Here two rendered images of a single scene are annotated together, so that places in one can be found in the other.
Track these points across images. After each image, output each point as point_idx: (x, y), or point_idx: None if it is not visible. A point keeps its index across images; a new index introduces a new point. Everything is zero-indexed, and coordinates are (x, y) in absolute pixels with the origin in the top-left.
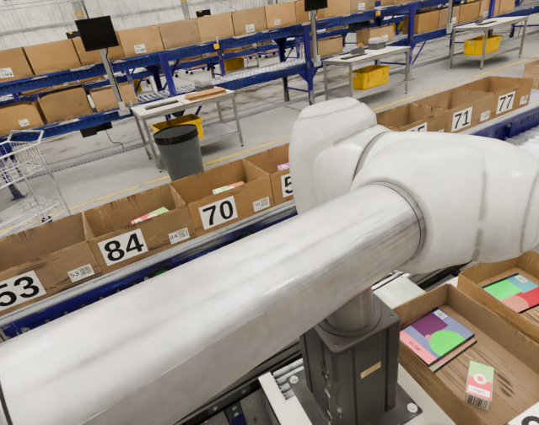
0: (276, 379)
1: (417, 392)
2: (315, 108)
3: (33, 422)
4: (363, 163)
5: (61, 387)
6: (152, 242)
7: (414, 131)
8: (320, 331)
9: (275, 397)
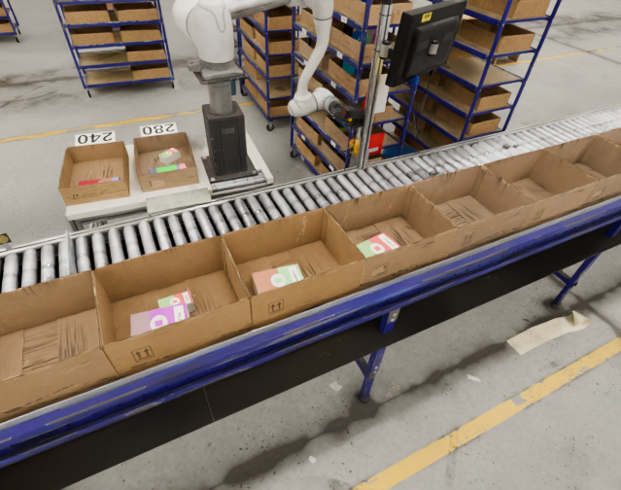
0: (263, 176)
1: (196, 163)
2: (218, 0)
3: None
4: None
5: None
6: (361, 217)
7: (192, 2)
8: (237, 105)
9: (265, 170)
